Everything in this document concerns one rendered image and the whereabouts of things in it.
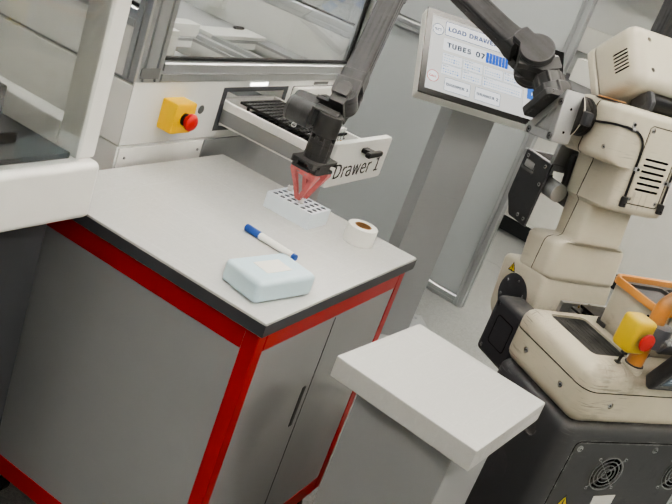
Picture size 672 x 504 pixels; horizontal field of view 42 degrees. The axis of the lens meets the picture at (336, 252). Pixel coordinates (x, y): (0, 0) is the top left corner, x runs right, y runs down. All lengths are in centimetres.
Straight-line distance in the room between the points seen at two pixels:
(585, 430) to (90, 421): 97
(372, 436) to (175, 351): 39
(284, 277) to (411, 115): 247
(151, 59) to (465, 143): 142
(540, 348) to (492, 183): 203
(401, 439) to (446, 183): 172
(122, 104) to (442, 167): 142
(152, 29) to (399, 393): 93
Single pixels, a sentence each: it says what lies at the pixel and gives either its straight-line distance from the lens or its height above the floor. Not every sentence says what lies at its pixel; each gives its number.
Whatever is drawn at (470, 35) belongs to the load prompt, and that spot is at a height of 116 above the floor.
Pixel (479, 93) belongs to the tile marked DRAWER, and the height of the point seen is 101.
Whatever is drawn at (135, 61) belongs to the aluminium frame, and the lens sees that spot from 193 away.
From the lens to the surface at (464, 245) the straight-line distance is 388.
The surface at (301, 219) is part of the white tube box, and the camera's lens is 194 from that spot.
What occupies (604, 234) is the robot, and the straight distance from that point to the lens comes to 211.
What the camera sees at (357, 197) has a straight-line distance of 413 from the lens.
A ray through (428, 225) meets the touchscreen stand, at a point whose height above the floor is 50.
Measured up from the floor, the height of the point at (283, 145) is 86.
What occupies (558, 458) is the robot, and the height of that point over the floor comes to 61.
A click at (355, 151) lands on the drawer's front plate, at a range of 212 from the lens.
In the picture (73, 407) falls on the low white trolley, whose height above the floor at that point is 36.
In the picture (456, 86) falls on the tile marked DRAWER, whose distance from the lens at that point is 291.
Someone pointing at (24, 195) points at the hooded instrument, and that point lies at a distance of 145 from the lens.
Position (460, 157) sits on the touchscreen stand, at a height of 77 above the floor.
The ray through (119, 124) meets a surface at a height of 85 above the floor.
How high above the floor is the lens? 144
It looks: 21 degrees down
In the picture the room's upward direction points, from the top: 20 degrees clockwise
